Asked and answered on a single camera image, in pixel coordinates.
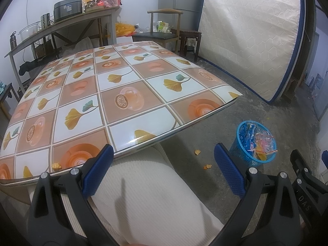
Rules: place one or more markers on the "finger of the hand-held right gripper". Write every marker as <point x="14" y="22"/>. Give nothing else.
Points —
<point x="299" y="166"/>
<point x="325" y="157"/>

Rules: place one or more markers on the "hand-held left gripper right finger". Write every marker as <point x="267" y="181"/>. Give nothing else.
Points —
<point x="230" y="171"/>

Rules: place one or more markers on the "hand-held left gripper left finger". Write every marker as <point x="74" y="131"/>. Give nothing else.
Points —
<point x="98" y="169"/>

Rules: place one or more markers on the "blue plastic mesh basket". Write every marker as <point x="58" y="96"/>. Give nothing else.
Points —
<point x="240" y="153"/>

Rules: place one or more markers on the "red yellow striped wrapper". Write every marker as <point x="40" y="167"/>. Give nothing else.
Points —
<point x="270" y="152"/>

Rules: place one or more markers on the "orange peel piece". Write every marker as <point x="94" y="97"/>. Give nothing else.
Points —
<point x="56" y="166"/>
<point x="197" y="152"/>
<point x="207" y="167"/>

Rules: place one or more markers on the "wooden plank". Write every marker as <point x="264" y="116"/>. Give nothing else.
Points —
<point x="296" y="87"/>

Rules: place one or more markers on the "tiled pattern table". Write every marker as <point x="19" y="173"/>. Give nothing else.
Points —
<point x="128" y="82"/>

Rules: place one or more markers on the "small dark side table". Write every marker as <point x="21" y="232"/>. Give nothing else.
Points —
<point x="7" y="88"/>

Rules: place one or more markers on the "black cloth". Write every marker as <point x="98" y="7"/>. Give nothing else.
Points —
<point x="28" y="66"/>

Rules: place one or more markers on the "white plastic bag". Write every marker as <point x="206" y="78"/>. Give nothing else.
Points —
<point x="84" y="43"/>

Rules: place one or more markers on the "floral cloth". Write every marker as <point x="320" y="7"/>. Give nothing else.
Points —
<point x="2" y="87"/>

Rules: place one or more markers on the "brown paper bag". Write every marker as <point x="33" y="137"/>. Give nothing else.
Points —
<point x="43" y="52"/>

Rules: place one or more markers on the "white cloth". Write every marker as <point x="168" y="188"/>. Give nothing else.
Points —
<point x="191" y="42"/>

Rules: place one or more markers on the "white mattress with blue edge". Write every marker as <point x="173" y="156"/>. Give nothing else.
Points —
<point x="251" y="35"/>

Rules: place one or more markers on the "yellow plastic bag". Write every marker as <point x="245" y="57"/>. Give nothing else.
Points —
<point x="125" y="29"/>

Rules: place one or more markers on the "wooden chair with black seat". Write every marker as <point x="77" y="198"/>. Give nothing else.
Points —
<point x="151" y="35"/>

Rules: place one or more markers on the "dark wooden stool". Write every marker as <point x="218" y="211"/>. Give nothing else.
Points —
<point x="189" y="32"/>

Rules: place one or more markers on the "long grey desk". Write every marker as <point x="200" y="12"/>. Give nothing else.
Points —
<point x="76" y="20"/>

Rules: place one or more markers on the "metal water bottle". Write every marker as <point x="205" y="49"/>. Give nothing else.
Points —
<point x="13" y="41"/>

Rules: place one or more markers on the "clear glass bowl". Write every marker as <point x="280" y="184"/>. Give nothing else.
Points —
<point x="29" y="30"/>

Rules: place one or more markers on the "green white carton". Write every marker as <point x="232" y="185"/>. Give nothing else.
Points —
<point x="161" y="27"/>

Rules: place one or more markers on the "metal cups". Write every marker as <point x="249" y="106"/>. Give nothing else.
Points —
<point x="44" y="20"/>

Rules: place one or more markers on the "grey rice cooker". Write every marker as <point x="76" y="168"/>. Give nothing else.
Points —
<point x="68" y="9"/>

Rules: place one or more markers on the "glass jar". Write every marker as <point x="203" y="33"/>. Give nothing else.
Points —
<point x="91" y="5"/>

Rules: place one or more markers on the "dark door frame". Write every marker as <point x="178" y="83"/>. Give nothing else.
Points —
<point x="311" y="43"/>

